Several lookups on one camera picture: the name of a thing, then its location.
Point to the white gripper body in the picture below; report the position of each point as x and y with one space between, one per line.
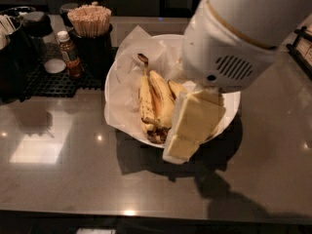
215 51

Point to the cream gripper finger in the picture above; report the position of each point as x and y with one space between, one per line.
196 118

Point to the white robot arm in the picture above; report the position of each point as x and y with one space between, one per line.
265 22

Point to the yellow banana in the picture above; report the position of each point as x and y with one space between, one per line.
147 112
163 99
176 88

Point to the leftmost yellow banana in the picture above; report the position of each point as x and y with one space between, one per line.
147 112

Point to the white bowl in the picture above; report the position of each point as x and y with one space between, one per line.
110 91

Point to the white parchment paper liner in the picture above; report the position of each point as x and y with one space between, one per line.
126 82

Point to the black tray at right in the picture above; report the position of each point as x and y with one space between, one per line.
301 49

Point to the black cup holding sticks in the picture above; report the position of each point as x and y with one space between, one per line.
96 52

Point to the small brown sauce bottle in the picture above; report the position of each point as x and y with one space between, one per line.
70 55

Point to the bundle of wooden stir sticks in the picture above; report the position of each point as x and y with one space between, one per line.
90 20

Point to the dark lidded jar behind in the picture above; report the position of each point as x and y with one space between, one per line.
64 10

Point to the black grid mat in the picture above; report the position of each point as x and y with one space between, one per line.
44 84

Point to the glass sugar jar black lid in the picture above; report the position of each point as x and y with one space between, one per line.
37 26

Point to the black container at left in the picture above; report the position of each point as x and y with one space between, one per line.
18 59

